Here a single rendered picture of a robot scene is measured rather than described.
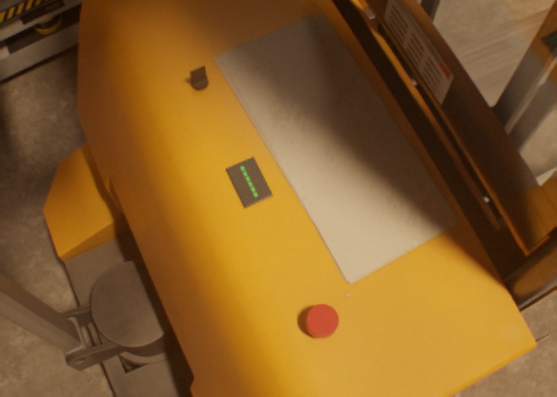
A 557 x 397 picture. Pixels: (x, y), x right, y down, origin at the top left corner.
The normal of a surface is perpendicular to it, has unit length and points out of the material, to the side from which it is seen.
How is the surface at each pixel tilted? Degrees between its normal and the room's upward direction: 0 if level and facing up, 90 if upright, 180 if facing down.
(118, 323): 0
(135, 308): 0
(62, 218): 22
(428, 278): 0
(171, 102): 14
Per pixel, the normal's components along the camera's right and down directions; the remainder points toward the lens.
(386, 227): 0.01, -0.38
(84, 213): -0.33, -0.21
